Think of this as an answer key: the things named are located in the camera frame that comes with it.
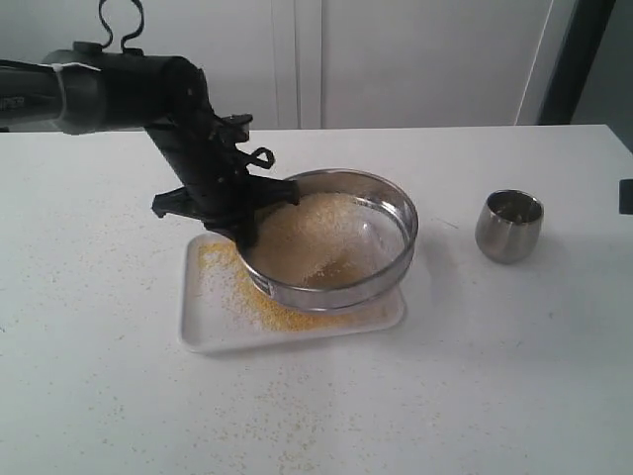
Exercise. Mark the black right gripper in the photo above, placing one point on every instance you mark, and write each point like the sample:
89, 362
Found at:
625, 197

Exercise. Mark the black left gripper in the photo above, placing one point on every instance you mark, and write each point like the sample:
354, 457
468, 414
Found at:
214, 179

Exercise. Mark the round steel mesh sieve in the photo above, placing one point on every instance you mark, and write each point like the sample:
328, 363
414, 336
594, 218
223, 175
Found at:
392, 224

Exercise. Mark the stainless steel cup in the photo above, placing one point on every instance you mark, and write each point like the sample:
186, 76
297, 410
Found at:
509, 226

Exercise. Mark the yellow grain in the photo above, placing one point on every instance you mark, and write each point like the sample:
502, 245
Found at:
322, 243

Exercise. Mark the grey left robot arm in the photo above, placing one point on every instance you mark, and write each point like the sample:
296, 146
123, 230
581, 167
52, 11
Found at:
85, 90

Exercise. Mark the yellow fine grains on tray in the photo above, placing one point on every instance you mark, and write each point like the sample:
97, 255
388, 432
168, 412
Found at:
222, 271

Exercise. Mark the white rectangular plastic tray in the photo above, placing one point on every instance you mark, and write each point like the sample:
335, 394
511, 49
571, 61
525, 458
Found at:
207, 328

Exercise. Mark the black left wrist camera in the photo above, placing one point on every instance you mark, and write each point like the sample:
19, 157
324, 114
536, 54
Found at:
234, 128

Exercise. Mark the dark vertical post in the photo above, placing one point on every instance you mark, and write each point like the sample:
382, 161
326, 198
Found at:
575, 59

